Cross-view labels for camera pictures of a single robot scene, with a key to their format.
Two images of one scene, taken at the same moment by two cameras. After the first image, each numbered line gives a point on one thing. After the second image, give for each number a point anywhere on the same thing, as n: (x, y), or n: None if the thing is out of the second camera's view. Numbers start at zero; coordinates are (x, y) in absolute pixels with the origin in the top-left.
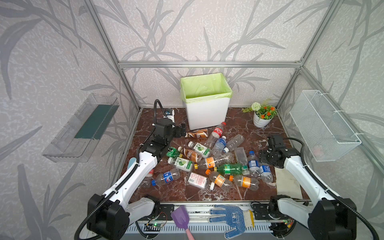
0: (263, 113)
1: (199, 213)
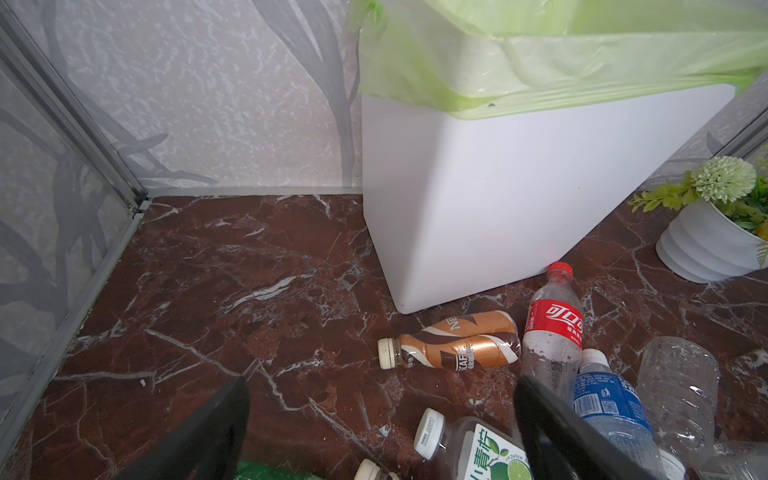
0: (720, 232)
1: None
